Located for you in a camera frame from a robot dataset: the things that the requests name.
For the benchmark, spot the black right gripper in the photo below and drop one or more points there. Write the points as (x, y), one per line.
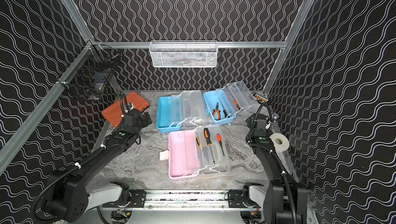
(250, 119)

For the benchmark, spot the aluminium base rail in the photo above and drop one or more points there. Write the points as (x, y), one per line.
(211, 200)

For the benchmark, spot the pink toolbox with clear lid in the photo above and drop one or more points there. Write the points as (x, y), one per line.
(188, 153)

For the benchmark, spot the white tape roll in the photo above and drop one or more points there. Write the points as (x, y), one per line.
(280, 141)

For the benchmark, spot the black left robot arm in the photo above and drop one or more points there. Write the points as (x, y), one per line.
(65, 196)

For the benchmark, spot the screwdriver bit holder box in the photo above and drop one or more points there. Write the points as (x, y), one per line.
(260, 98)

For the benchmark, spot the large orange black screwdriver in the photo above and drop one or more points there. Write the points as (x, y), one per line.
(209, 143)

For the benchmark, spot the white wire mesh basket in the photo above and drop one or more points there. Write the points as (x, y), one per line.
(184, 53)

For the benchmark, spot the black wire basket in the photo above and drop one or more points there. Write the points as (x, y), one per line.
(91, 78)

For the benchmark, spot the red plastic tool case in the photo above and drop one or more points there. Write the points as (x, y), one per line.
(113, 113)

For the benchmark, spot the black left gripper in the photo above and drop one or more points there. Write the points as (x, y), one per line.
(145, 118)

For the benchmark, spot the blue toolbox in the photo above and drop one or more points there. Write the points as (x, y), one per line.
(181, 111)
(225, 97)

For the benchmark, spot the small red screwdriver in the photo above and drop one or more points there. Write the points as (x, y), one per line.
(219, 139)

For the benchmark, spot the orange screwdriver in tray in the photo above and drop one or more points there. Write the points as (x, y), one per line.
(238, 107)

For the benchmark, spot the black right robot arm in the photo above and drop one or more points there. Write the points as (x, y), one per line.
(285, 201)

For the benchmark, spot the orange handled pliers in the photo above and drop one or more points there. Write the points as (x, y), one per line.
(216, 112)

